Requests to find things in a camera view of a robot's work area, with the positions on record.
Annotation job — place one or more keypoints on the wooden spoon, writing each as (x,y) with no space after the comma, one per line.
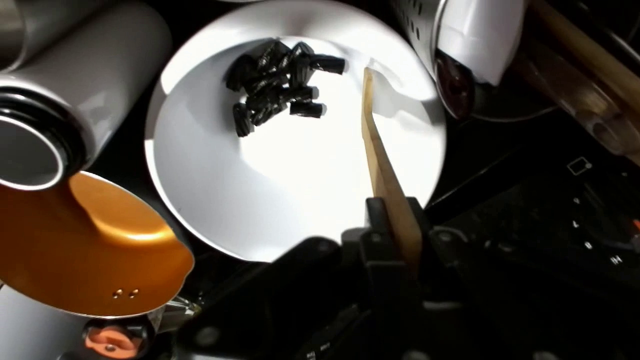
(383,173)

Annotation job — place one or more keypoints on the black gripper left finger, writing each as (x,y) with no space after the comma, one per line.
(387,300)

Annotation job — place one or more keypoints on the large white bowl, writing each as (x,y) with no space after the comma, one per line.
(281,186)

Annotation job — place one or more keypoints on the black electric stove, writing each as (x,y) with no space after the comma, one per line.
(566,221)

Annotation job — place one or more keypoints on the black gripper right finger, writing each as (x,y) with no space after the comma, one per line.
(480,300)

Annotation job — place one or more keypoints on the stainless steel tumbler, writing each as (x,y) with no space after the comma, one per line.
(32,22)

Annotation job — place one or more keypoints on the white spatula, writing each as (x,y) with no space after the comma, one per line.
(487,32)

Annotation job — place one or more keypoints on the black pieces in bowl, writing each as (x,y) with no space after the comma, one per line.
(281,81)

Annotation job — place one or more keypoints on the perforated steel utensil holder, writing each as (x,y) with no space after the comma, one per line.
(417,21)

